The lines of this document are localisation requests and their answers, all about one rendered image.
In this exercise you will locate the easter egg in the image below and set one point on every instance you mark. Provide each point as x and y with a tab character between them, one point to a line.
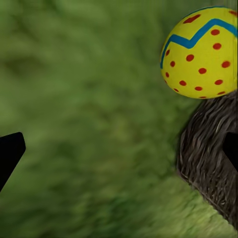
200	57

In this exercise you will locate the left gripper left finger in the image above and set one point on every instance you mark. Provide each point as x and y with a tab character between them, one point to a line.
12	148

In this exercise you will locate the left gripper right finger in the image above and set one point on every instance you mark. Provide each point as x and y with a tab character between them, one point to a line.
230	148

